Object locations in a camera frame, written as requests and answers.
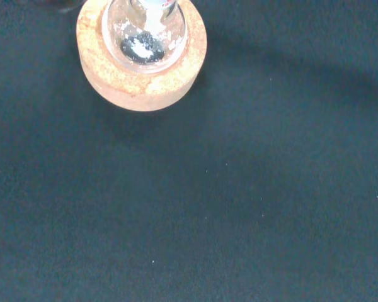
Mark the black bench cloth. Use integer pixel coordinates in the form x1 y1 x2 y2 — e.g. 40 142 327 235
0 0 378 302

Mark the clear round-bottom flask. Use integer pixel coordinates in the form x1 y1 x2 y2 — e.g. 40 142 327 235
101 0 189 75

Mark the cork ring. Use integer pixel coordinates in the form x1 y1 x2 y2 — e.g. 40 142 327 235
76 0 208 113

